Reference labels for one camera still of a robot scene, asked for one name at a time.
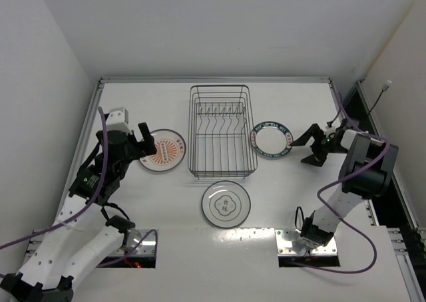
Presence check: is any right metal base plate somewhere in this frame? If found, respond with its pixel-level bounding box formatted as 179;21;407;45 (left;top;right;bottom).
275;229;338;257

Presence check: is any grey wire dish rack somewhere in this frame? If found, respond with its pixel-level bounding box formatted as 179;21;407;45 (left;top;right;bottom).
187;84;258;179

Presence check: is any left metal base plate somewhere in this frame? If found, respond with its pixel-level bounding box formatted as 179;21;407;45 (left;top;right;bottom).
107;229;158;258

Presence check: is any white plate thin green rim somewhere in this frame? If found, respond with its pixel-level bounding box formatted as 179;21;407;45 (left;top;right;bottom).
200;180;252;229

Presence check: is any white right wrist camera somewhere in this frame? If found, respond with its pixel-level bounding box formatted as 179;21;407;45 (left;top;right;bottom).
325;124;336;136

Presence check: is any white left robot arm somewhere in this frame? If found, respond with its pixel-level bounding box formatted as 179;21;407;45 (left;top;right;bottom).
1;122;156;301

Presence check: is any metal base plate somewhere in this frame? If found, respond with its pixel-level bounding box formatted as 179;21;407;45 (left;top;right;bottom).
275;229;338;257
107;229;158;258

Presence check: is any black wall cable with plug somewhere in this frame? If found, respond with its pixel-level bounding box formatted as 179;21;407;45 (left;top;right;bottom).
365;80;393;116

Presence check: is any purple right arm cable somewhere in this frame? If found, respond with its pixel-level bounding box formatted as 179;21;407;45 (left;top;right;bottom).
292;90;391;275

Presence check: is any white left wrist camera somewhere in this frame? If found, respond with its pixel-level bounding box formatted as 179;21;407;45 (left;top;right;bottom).
106;107;128;131

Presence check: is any orange sunburst plate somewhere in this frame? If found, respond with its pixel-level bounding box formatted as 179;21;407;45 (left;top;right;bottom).
139;128;186;173

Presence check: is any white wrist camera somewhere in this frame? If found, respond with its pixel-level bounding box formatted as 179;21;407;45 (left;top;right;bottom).
325;124;336;136
106;107;128;131

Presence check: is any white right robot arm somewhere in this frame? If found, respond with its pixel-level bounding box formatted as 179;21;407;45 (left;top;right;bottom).
300;128;399;249

